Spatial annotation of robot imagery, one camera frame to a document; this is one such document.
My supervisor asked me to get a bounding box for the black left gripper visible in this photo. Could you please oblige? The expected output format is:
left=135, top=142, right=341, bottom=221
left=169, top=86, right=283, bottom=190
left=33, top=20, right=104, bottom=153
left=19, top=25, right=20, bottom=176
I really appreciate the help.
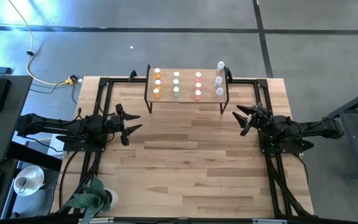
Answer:
left=106, top=103, right=144, bottom=147

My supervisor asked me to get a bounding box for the white coffee cup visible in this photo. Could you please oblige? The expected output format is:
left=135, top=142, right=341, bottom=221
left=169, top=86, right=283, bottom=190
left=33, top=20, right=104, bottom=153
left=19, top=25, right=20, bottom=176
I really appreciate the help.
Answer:
left=14, top=175, right=33, bottom=194

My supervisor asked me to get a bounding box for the wooden shelf black metal frame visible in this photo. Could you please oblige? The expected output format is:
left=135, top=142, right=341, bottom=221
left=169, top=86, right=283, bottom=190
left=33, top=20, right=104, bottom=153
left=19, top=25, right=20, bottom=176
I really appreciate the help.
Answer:
left=144, top=64, right=233, bottom=114

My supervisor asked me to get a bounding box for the black aluminium rig frame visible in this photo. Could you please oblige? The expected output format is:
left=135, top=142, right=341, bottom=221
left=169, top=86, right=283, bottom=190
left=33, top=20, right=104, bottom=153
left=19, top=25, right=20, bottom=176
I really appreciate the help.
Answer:
left=54, top=70, right=315, bottom=224

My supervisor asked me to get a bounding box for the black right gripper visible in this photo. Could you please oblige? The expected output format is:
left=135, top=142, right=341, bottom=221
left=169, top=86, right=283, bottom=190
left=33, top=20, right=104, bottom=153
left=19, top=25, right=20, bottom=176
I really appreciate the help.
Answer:
left=232, top=101, right=273, bottom=137

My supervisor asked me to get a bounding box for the green plant white pot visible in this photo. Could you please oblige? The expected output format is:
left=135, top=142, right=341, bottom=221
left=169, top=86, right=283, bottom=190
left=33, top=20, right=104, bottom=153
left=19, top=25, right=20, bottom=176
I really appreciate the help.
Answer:
left=63, top=175, right=119, bottom=224

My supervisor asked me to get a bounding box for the yellow cable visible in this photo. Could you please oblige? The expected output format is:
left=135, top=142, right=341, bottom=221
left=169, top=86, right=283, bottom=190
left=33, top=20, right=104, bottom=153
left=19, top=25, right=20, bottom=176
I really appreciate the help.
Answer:
left=7, top=0, right=76, bottom=86

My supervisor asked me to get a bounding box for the dark metal stand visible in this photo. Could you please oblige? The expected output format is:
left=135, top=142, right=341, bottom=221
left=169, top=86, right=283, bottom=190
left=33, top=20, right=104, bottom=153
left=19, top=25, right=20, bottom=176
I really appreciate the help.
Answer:
left=326, top=84, right=358, bottom=180

